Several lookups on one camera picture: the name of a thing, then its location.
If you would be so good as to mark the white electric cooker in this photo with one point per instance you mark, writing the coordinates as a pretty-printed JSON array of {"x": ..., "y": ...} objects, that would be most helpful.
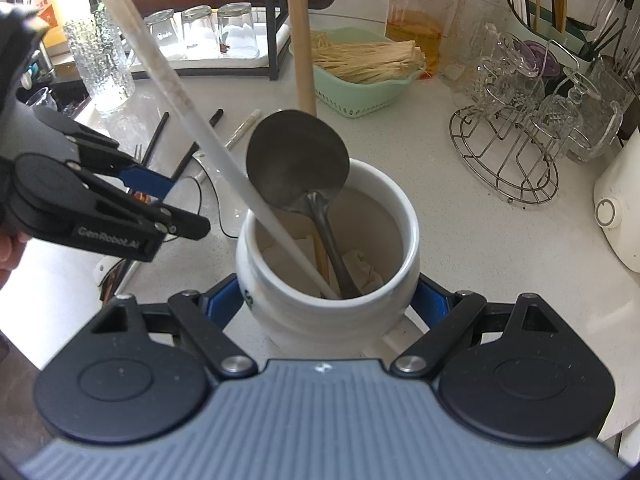
[{"x": 625, "y": 210}]

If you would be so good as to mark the person's left hand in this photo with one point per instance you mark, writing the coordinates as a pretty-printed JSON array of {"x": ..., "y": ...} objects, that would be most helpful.
[{"x": 7, "y": 260}]

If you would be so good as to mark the long white chopstick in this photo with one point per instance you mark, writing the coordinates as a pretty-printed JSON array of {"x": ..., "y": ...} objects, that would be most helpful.
[{"x": 165, "y": 80}]

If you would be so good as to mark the black metal rack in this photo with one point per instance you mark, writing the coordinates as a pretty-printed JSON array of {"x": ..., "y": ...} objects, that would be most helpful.
[{"x": 279, "y": 35}]

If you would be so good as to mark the green chopstick holder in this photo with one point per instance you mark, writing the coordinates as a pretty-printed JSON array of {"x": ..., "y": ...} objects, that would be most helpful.
[{"x": 545, "y": 22}]

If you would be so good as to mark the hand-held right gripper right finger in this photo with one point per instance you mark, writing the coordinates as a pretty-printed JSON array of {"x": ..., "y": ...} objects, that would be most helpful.
[{"x": 430, "y": 304}]

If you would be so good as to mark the long wooden stick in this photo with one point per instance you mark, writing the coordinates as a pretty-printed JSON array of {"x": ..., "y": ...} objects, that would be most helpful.
[{"x": 300, "y": 35}]

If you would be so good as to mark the purple plastic item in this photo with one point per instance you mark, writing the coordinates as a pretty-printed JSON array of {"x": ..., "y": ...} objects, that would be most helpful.
[{"x": 550, "y": 62}]

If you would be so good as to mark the clear glass pitcher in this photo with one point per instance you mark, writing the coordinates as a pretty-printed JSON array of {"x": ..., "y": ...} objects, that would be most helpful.
[{"x": 465, "y": 35}]

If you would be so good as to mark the metal spoon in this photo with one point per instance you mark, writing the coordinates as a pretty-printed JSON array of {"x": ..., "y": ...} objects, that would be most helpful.
[{"x": 295, "y": 160}]

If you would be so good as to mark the clear glass mug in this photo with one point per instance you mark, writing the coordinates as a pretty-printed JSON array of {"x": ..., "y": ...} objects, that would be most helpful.
[{"x": 600, "y": 120}]

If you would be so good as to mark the upturned drinking glass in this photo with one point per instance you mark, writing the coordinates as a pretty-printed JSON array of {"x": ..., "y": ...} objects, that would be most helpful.
[
  {"x": 162, "y": 35},
  {"x": 200, "y": 30}
]

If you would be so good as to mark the white ceramic jar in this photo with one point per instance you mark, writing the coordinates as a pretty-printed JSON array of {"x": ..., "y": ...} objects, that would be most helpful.
[{"x": 325, "y": 325}]

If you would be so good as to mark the textured glass mug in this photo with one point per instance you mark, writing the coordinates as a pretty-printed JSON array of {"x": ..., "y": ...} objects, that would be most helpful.
[{"x": 105, "y": 70}]

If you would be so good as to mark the row of upturned glasses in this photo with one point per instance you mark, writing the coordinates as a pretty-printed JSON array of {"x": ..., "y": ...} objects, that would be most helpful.
[{"x": 200, "y": 62}]

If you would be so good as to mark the upturned glass with red mark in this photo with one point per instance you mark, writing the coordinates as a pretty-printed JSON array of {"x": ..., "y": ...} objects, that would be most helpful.
[{"x": 240, "y": 30}]

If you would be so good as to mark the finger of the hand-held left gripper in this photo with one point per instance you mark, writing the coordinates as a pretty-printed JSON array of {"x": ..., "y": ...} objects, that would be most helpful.
[
  {"x": 175, "y": 222},
  {"x": 145, "y": 182}
]

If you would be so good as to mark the green plastic basket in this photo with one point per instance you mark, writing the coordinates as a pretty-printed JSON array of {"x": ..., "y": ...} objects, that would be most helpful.
[{"x": 350, "y": 95}]

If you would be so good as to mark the pale dried strips bundle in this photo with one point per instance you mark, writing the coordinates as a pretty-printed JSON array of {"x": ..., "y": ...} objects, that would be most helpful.
[{"x": 370, "y": 60}]

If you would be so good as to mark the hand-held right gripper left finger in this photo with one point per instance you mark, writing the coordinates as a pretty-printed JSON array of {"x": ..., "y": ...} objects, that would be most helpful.
[{"x": 222, "y": 302}]

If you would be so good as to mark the yellow oil bottle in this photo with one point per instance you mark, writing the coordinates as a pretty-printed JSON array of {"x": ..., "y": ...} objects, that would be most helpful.
[{"x": 47, "y": 10}]

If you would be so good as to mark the small stemmed glass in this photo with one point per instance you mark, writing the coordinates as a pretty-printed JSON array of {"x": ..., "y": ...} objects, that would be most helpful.
[{"x": 40, "y": 100}]

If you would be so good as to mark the plastic jar with red lid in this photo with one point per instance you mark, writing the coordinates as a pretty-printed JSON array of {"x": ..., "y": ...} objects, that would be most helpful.
[{"x": 420, "y": 20}]

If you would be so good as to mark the cut glass cup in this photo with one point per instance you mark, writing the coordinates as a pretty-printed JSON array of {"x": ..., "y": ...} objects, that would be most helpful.
[
  {"x": 510, "y": 75},
  {"x": 565, "y": 115}
]

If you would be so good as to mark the white tipped chopstick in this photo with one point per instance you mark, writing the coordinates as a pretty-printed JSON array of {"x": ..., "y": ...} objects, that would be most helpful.
[{"x": 247, "y": 125}]

